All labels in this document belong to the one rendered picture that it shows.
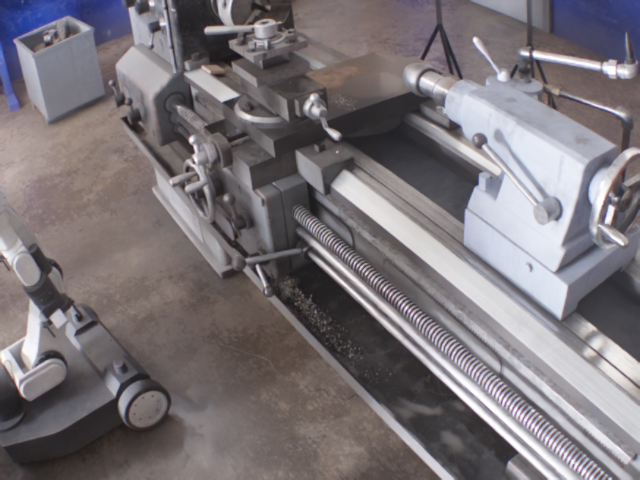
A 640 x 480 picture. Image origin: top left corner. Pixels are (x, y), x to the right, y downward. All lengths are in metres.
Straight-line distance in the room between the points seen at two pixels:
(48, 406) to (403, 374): 1.21
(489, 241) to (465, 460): 0.56
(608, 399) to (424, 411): 0.66
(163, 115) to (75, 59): 1.94
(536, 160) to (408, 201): 0.46
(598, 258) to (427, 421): 0.65
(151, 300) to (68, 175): 1.30
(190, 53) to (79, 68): 2.04
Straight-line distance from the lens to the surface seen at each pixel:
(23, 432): 2.34
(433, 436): 1.75
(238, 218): 1.99
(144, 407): 2.32
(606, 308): 1.66
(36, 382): 2.28
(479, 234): 1.53
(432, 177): 2.03
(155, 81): 2.68
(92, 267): 3.14
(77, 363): 2.47
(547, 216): 1.35
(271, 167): 1.89
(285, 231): 1.95
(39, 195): 3.86
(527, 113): 1.47
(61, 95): 4.56
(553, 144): 1.38
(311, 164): 1.85
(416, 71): 1.72
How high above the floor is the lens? 1.83
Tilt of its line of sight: 37 degrees down
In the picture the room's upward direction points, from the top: 7 degrees counter-clockwise
